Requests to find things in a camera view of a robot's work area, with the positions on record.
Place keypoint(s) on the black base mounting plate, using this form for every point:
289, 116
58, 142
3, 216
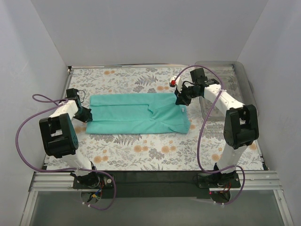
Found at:
159, 184

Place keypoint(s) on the floral patterned table mat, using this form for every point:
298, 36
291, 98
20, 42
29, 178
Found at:
171, 151

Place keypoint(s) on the aluminium frame rail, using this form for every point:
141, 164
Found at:
62, 181

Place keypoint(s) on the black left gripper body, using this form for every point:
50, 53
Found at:
85, 114

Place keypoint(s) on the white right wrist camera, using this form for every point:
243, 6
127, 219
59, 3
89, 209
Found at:
176, 82

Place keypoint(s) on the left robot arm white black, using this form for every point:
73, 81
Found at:
60, 139

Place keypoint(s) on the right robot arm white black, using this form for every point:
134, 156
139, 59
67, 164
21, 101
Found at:
240, 126

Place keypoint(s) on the clear plastic bin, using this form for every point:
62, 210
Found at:
235, 81

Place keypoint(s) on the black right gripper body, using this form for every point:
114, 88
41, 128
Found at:
182, 98

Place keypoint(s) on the teal green t-shirt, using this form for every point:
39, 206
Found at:
137, 113

